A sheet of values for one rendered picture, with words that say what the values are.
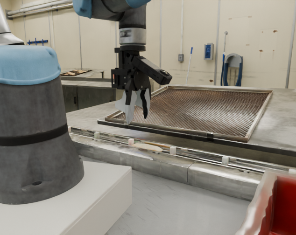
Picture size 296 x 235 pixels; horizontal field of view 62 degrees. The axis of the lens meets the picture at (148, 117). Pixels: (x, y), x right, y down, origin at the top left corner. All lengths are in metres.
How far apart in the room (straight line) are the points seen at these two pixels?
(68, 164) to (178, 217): 0.21
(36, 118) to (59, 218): 0.14
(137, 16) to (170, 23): 4.21
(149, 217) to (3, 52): 0.35
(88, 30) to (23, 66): 5.78
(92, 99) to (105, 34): 2.36
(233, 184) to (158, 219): 0.17
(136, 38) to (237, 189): 0.43
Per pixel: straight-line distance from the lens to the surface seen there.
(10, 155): 0.42
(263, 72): 4.31
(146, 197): 0.53
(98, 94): 3.64
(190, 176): 0.57
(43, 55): 0.40
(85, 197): 0.40
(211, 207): 0.51
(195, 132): 0.74
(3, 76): 0.39
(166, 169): 0.59
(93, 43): 6.03
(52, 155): 0.41
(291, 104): 1.03
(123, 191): 0.47
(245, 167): 0.64
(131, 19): 0.68
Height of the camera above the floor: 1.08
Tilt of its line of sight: 12 degrees down
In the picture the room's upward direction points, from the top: straight up
